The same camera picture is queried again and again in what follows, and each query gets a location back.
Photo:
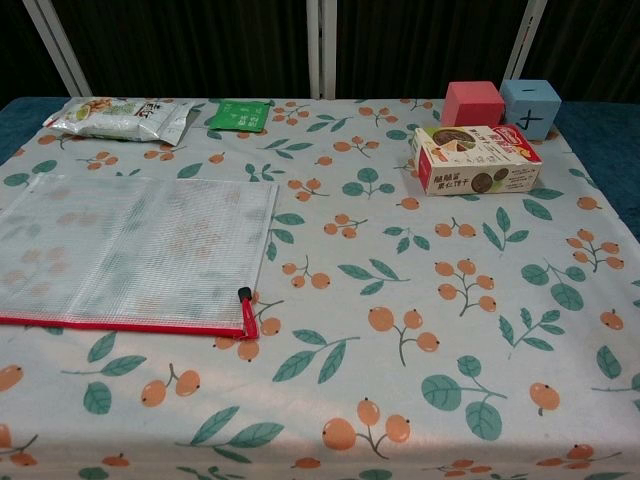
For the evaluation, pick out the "white mesh zipper pouch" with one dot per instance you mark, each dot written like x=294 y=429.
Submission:
x=125 y=250

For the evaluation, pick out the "white silver snack bag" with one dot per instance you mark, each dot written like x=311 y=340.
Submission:
x=115 y=120

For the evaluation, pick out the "floral fruit print tablecloth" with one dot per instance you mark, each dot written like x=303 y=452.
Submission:
x=350 y=325

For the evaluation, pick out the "green sachet packet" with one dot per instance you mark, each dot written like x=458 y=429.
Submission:
x=240 y=116

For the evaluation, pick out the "cookie box with red edge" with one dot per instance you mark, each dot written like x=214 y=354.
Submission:
x=475 y=160

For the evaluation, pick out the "pink foam cube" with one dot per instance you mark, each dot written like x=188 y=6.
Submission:
x=470 y=105

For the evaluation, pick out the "black pleated curtain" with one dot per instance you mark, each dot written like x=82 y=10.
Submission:
x=200 y=45

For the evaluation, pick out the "blue foam cube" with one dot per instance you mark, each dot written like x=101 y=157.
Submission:
x=532 y=110

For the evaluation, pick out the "upright white frame post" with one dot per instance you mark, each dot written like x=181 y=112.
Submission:
x=321 y=50

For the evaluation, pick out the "slanted single white frame bar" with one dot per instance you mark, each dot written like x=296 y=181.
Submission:
x=525 y=35

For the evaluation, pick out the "slanted double white frame bar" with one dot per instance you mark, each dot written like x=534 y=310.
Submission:
x=57 y=45

